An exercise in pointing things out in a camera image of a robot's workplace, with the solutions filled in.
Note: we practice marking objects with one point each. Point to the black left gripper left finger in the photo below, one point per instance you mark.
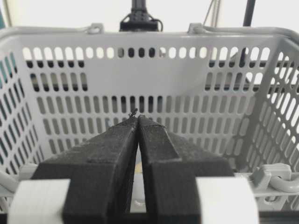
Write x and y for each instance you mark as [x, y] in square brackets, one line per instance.
[84, 185]

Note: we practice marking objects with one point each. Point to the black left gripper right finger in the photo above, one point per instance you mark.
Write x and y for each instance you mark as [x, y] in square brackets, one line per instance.
[170, 164]

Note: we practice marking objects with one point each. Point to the grey plastic shopping basket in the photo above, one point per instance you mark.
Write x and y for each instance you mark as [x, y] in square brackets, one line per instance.
[232, 91]

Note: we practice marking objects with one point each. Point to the black camera stand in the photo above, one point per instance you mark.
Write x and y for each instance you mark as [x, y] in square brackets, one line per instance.
[140, 20]

